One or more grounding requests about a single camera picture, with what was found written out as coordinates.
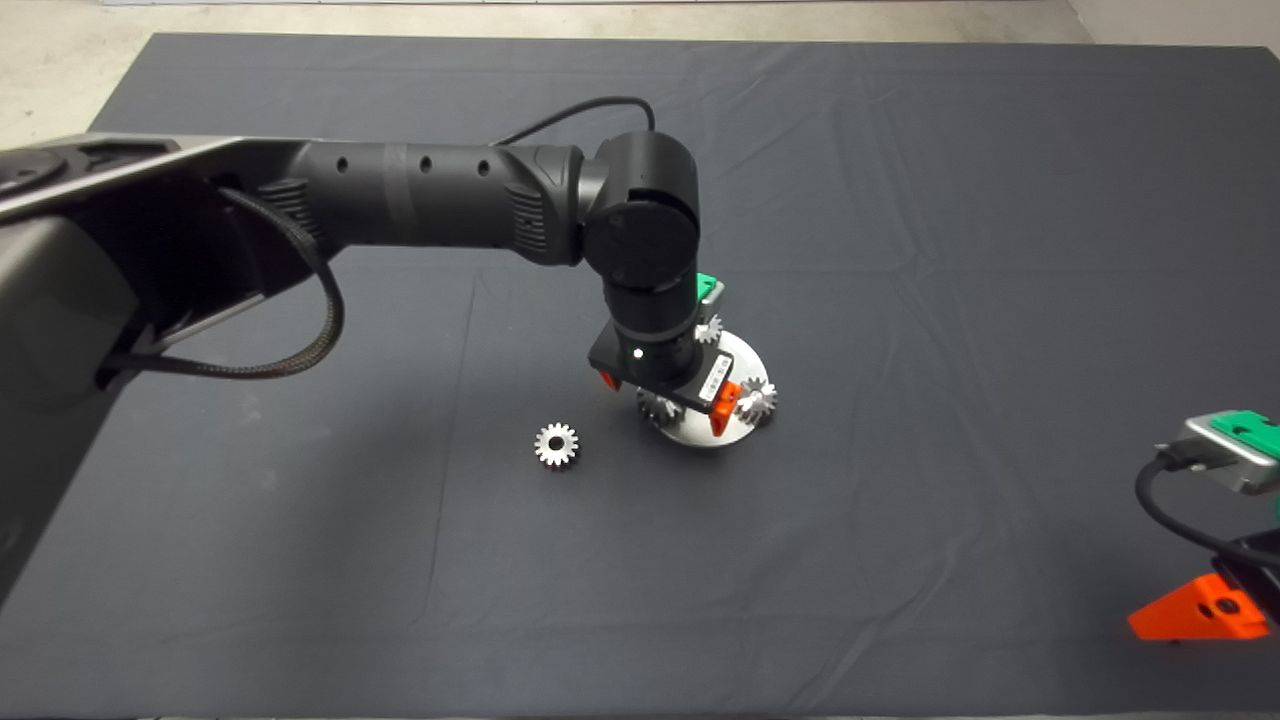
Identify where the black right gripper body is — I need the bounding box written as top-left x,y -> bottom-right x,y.
1212,535 -> 1280,633

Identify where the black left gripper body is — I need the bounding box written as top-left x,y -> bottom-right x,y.
588,325 -> 738,414

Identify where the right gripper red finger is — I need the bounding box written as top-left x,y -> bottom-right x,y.
1127,574 -> 1272,642

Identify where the large steel gear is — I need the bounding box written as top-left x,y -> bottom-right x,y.
638,390 -> 693,426

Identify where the round metal plate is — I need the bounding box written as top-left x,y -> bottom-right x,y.
648,330 -> 771,448

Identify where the dark grey table cloth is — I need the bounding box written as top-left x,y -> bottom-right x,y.
0,32 -> 1280,720

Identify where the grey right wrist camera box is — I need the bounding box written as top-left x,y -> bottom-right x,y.
1160,415 -> 1280,496

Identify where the thick black camera cable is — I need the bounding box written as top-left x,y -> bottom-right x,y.
1134,445 -> 1280,576

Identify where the green right camera mount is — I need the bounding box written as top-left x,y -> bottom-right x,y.
1207,410 -> 1280,463

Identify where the braided black cable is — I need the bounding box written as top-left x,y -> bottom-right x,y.
100,185 -> 347,381

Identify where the thin black camera cable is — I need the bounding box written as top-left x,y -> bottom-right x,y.
495,95 -> 659,147

